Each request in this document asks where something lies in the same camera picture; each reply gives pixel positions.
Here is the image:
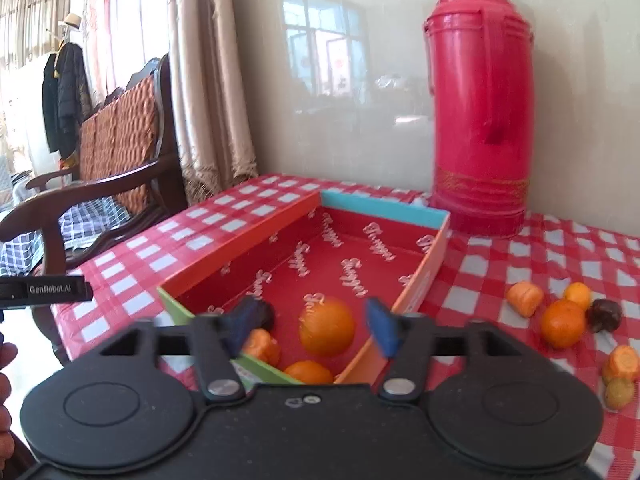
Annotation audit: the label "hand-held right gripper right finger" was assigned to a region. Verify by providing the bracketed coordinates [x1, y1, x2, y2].
[364, 297, 527, 404]

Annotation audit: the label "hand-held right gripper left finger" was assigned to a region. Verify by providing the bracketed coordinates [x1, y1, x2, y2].
[99, 296, 263, 405]

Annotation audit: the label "large orange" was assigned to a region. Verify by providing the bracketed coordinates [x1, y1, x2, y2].
[299, 298, 357, 357]
[540, 299, 587, 350]

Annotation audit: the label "red cardboard box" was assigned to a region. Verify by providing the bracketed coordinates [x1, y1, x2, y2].
[157, 190, 451, 386]

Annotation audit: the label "person's left hand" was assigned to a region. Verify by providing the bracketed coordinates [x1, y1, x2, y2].
[0, 342, 19, 466]

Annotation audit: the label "dark purple fruit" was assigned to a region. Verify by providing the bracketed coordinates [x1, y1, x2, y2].
[250, 297, 276, 332]
[586, 298, 623, 334]

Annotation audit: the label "carrot piece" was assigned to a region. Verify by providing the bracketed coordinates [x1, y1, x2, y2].
[506, 281, 545, 318]
[243, 328, 282, 367]
[601, 344, 640, 385]

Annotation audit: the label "blue plaid seat cushion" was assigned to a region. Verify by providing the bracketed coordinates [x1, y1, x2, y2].
[0, 195, 132, 279]

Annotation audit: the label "small orange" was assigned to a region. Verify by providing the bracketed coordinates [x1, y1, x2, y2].
[284, 360, 335, 386]
[563, 282, 593, 311]

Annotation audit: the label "dark wooden armchair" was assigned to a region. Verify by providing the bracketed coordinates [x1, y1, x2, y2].
[0, 52, 189, 367]

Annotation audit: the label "red checkered tablecloth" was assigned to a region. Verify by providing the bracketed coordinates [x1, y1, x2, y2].
[52, 172, 640, 480]

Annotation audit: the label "orange patterned chair cushion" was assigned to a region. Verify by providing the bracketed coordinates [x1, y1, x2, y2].
[79, 76, 161, 211]

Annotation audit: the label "black coat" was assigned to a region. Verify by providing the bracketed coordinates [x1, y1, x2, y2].
[41, 42, 93, 159]

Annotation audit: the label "red thermos flask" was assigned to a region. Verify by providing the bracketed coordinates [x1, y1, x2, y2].
[422, 0, 535, 238]

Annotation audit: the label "beige curtain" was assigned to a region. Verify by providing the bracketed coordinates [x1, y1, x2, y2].
[167, 0, 259, 207]

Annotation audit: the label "yellow-green fruit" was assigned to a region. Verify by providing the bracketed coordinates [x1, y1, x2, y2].
[604, 377, 636, 411]

